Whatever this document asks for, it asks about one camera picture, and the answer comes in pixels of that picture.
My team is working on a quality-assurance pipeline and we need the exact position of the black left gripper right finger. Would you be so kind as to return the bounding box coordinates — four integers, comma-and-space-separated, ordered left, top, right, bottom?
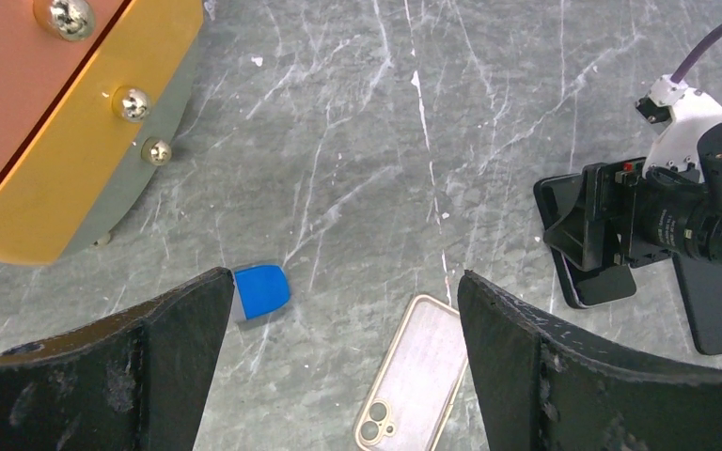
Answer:
458, 271, 722, 450

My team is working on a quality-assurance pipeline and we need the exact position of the small blue block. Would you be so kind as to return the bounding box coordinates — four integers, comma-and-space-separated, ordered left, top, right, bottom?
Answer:
229, 264, 290, 322

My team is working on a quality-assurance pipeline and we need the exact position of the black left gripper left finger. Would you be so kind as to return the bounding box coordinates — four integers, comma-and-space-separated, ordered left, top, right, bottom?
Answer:
0, 268, 234, 450

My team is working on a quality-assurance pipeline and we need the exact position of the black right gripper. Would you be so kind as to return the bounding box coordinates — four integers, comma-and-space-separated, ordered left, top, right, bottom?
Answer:
542, 123, 722, 272

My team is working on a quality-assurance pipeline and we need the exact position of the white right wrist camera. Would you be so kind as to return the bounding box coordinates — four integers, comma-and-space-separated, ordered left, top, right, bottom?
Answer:
636, 74, 722, 178

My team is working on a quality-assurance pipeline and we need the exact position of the small matte black phone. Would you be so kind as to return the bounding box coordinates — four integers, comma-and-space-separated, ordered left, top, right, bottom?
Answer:
673, 255, 722, 356

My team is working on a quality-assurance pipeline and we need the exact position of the black smartphone silver edge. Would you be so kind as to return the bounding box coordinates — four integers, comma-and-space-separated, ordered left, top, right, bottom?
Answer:
533, 177, 636, 309

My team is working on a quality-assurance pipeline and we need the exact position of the beige cylinder orange yellow front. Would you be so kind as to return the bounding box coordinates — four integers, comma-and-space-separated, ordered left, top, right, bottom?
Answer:
0, 0, 204, 265

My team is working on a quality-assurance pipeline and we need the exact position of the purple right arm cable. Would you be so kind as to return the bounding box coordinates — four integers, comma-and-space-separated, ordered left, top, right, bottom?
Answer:
670, 13, 722, 86

